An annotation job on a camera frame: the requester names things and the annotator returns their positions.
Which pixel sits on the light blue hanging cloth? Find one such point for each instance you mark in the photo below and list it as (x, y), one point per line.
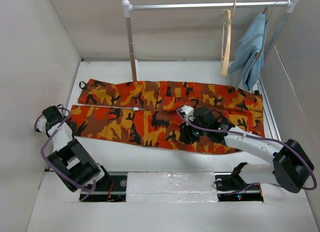
(245, 64)

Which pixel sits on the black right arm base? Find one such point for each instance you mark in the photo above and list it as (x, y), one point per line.
(231, 188)

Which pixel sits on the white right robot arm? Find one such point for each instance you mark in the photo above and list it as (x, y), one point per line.
(287, 165)

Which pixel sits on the silver white clothes rack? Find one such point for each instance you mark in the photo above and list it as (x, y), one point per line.
(181, 45)

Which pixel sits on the grey hanger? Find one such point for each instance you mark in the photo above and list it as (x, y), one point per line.
(267, 17)

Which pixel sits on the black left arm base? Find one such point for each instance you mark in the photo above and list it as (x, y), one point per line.
(115, 192)

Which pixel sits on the orange camouflage trousers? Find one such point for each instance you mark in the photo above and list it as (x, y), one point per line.
(144, 112)

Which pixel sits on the beige wooden hanger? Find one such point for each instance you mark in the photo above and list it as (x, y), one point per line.
(226, 40)

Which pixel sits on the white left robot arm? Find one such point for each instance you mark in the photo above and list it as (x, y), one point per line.
(69, 159)

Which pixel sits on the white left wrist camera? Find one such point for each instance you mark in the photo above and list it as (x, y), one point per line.
(41, 125)

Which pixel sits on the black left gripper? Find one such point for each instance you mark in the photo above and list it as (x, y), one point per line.
(74, 127)

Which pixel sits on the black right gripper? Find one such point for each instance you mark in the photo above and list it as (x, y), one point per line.
(185, 136)

